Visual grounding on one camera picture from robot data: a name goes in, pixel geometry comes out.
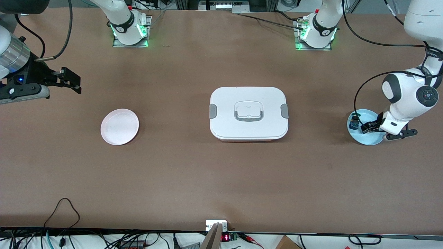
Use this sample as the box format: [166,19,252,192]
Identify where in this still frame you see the light blue round plate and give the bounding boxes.
[347,109,386,146]

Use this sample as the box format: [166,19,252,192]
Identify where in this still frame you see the pink round plate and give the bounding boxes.
[100,109,139,146]

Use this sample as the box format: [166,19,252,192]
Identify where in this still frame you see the white lunch box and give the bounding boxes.
[209,86,289,142]

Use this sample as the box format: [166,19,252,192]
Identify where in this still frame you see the brown cardboard box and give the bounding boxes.
[275,235,302,249]

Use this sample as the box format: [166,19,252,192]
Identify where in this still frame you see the silver lit device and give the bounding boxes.
[199,0,250,14]

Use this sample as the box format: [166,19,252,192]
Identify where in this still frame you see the small white box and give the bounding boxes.
[206,220,228,232]

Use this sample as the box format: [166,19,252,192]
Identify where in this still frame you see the grey metal bar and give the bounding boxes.
[200,223,223,249]

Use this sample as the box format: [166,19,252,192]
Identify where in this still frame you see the green push-button switch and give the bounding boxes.
[348,112,361,130]

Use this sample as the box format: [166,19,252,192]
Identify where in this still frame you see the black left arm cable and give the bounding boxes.
[341,0,443,127]

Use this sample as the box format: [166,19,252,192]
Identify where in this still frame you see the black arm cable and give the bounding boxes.
[34,0,73,63]
[341,0,443,127]

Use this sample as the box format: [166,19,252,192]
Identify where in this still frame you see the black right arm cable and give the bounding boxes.
[34,0,73,63]

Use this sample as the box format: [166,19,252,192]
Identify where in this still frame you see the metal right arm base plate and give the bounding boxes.
[112,15,152,48]

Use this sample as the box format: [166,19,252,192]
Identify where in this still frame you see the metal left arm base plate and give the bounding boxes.
[295,17,332,52]

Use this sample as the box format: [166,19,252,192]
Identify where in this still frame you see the black flat cable loop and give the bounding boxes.
[348,234,382,245]

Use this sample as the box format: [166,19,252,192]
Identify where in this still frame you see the black looped thin cable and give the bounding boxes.
[44,197,81,229]

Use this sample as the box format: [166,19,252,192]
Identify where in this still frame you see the black cable on table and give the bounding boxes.
[238,10,307,29]

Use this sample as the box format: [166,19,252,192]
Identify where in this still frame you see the red wires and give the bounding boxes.
[242,234,265,249]

